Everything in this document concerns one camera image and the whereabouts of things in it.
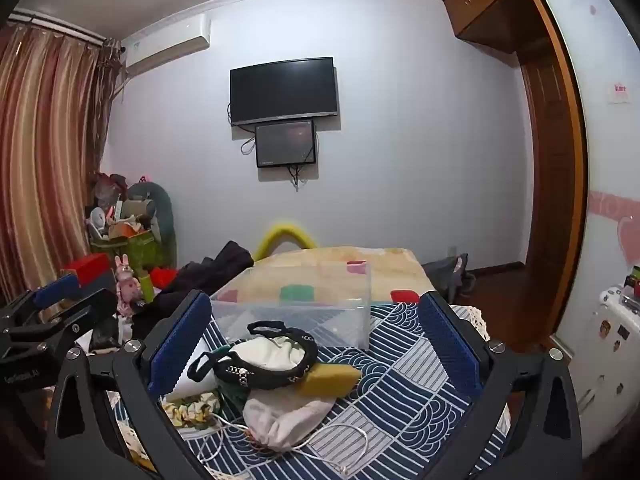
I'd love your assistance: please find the white air conditioner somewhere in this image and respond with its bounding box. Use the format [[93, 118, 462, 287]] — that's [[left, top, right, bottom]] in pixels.
[[123, 13, 212, 69]]

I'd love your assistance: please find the red box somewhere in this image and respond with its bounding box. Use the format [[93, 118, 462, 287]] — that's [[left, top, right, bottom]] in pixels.
[[66, 253, 111, 287]]

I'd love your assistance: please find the yellow patchwork blanket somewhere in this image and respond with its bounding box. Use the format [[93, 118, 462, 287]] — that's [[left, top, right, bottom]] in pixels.
[[210, 245, 437, 307]]

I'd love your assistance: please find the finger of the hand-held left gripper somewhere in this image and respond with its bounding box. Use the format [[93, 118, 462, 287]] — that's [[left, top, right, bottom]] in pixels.
[[7, 287, 120, 350], [0, 274, 82, 330]]

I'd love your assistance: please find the white paper card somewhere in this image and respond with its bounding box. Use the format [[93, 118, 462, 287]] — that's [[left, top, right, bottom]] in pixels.
[[165, 335, 222, 402]]

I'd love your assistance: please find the clear plastic box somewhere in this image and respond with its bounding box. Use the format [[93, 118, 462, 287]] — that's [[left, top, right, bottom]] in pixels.
[[210, 260, 374, 352]]

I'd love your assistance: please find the white cloth pouch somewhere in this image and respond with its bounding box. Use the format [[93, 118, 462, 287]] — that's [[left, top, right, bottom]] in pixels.
[[229, 335, 307, 377]]

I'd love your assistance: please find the green shopping bag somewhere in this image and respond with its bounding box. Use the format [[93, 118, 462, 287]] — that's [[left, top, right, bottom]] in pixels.
[[90, 229, 157, 273]]

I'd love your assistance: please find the white lace cloth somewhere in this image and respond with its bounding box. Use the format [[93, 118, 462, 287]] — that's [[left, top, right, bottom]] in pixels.
[[449, 304, 495, 342]]

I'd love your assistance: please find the grey bag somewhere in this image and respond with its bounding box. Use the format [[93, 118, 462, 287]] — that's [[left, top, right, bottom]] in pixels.
[[421, 253, 477, 305]]

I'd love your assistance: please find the white mini fridge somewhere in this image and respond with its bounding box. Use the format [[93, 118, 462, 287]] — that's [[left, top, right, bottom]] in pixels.
[[550, 284, 640, 461]]

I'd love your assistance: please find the green yellow scrunchie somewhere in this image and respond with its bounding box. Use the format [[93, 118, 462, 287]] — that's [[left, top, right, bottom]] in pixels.
[[162, 391, 222, 430]]

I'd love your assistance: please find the red cloth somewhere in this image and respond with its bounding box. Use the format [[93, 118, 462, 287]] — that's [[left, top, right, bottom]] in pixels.
[[150, 267, 179, 289]]

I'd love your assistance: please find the striped red curtain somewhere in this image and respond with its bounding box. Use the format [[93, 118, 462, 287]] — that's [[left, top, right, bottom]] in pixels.
[[0, 21, 122, 306]]

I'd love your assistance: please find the green cloth item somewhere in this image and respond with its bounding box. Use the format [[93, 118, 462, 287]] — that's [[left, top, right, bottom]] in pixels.
[[216, 344, 251, 408]]

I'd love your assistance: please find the black wall television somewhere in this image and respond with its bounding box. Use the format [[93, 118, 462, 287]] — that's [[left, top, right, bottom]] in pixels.
[[229, 57, 340, 127]]

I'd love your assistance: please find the pink bunny plush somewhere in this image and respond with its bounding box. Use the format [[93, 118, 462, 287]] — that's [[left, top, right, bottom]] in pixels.
[[113, 255, 144, 317]]

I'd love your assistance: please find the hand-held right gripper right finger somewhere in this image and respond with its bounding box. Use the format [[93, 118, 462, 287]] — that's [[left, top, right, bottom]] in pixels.
[[419, 291, 584, 480]]

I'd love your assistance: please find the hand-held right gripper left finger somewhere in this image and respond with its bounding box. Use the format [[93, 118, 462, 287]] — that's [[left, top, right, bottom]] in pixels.
[[45, 291, 214, 480]]

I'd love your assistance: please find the brown wooden door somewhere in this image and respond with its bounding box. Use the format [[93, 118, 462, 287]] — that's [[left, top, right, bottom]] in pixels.
[[519, 54, 577, 347]]

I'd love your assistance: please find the black clothes pile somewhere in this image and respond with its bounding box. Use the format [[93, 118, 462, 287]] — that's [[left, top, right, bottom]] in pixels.
[[131, 240, 256, 342]]

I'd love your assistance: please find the white cable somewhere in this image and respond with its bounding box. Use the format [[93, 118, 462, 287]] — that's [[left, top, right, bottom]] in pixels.
[[197, 409, 369, 475]]

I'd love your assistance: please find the pink wall sticker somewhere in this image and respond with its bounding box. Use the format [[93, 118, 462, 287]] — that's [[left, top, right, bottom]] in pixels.
[[607, 80, 630, 107]]

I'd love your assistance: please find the yellow sponge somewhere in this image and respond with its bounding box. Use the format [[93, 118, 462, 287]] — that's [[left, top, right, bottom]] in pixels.
[[299, 364, 362, 399]]

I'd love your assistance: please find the green toy bin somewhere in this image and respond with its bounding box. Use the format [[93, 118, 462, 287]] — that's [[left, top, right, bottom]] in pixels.
[[126, 180, 177, 269]]

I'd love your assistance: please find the white drawstring pouch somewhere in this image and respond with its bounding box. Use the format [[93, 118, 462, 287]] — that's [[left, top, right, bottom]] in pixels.
[[242, 387, 337, 452]]

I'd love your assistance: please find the small black monitor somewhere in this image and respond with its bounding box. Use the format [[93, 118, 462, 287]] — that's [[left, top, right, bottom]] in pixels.
[[254, 120, 318, 169]]

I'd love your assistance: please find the wooden overhead cabinet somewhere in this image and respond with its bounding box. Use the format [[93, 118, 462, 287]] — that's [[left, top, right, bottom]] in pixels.
[[442, 0, 547, 55]]

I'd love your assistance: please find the yellow foam arch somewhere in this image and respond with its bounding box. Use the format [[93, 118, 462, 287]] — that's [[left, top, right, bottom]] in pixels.
[[253, 220, 319, 262]]

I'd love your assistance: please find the black chain headband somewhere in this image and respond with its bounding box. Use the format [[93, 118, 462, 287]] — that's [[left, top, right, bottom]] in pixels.
[[187, 320, 319, 392]]

